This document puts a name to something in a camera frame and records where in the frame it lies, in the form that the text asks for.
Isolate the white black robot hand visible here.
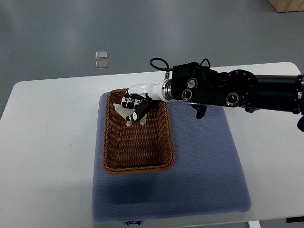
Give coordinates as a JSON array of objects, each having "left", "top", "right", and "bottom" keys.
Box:
[{"left": 121, "top": 79, "right": 174, "bottom": 125}]

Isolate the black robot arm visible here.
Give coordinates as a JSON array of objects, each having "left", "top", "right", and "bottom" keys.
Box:
[{"left": 165, "top": 62, "right": 304, "bottom": 119}]

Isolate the brown wicker basket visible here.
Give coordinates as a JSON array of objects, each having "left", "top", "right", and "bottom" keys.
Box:
[{"left": 102, "top": 89, "right": 175, "bottom": 174}]

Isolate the upper floor socket plate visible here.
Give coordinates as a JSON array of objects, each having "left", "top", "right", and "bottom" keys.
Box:
[{"left": 95, "top": 51, "right": 108, "bottom": 59}]

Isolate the blue grey cushion mat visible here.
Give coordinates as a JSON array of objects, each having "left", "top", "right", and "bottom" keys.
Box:
[{"left": 92, "top": 93, "right": 251, "bottom": 222}]

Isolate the small cushion label tag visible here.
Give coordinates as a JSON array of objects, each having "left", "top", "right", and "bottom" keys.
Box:
[{"left": 126, "top": 221, "right": 141, "bottom": 226}]

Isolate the wooden box corner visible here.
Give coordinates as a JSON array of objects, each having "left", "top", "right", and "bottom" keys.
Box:
[{"left": 268, "top": 0, "right": 304, "bottom": 13}]

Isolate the black cable loop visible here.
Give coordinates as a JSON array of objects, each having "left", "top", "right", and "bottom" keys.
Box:
[{"left": 149, "top": 57, "right": 172, "bottom": 78}]

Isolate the black table edge bracket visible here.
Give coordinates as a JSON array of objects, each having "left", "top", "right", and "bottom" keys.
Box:
[{"left": 286, "top": 216, "right": 304, "bottom": 223}]

